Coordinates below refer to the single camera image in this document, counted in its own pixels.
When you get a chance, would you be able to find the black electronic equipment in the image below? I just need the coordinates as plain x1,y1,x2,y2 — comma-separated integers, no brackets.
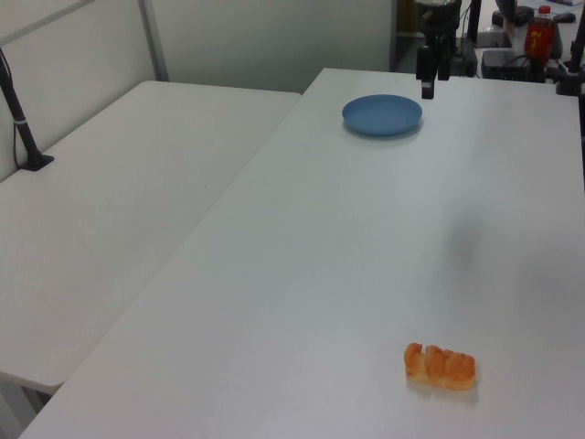
449,38,477,77

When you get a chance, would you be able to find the blue round plate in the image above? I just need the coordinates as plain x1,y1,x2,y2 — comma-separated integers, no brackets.
341,92,424,138

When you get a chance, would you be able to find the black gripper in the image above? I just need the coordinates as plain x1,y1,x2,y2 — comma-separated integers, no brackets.
415,4,461,101

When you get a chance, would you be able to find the black box computer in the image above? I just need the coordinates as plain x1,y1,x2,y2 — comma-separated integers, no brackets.
481,48,536,81

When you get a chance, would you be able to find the white side table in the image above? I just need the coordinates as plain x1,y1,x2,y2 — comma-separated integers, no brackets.
0,80,303,395

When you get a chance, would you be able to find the thin cable along pole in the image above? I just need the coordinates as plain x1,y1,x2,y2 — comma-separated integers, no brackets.
12,121,23,169

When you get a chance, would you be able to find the orange bread loaf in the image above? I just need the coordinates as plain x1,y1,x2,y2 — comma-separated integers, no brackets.
403,341,478,392

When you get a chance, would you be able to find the red drink bottle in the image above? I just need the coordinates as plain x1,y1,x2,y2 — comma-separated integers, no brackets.
525,4,558,61

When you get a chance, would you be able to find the black camera pole with base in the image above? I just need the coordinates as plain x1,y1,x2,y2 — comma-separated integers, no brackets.
0,45,56,173

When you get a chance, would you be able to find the grey partition post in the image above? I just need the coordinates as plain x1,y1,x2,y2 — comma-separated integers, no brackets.
139,0,169,84

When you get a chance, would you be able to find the black camera stand clamp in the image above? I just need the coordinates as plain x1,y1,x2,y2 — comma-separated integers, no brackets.
554,20,585,98

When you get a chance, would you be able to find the black monitor pole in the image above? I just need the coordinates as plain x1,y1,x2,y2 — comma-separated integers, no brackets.
466,0,483,45

